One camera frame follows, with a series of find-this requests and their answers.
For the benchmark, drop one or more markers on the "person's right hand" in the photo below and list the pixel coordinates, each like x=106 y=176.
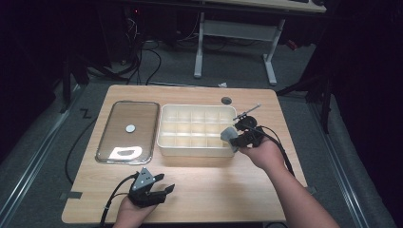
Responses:
x=264 y=155

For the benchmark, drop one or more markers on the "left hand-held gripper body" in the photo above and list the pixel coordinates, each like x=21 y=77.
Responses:
x=142 y=196

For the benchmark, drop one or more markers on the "metal floor rail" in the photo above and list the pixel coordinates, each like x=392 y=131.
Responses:
x=34 y=158
x=339 y=164

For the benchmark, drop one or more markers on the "white metal desk frame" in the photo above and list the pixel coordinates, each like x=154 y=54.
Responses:
x=236 y=31

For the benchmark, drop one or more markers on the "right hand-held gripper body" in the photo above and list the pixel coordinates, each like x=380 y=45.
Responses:
x=252 y=137

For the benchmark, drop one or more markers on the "person's left hand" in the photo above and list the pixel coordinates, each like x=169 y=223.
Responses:
x=133 y=215

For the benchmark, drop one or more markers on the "transparent plastic box lid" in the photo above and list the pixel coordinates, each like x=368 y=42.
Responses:
x=130 y=142

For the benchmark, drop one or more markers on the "black metal stand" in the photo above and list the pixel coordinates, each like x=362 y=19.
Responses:
x=66 y=85
x=326 y=95

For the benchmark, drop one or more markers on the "white paper scrap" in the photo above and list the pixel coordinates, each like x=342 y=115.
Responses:
x=222 y=85

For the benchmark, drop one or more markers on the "white compartment storage box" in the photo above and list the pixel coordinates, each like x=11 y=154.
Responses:
x=193 y=148

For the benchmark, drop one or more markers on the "grey sock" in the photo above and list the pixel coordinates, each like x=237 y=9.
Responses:
x=228 y=133

